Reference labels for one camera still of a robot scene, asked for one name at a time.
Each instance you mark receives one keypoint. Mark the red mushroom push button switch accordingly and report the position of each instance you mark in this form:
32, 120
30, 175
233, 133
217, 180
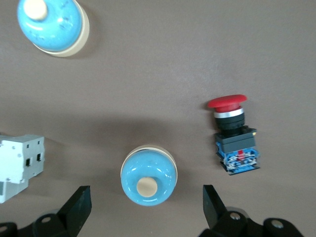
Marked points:
234, 148

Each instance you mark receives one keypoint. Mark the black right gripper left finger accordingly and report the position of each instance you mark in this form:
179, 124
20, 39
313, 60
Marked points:
74, 212

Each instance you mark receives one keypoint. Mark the blue bell with beige button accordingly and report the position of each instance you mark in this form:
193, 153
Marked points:
148, 172
49, 27

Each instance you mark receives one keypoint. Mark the white circuit breaker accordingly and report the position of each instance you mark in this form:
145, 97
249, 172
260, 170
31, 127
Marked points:
17, 160

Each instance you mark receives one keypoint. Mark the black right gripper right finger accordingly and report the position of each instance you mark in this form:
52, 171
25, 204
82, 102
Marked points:
217, 217

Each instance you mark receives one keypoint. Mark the brown paper table cover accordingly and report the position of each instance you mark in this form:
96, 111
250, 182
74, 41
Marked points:
158, 86

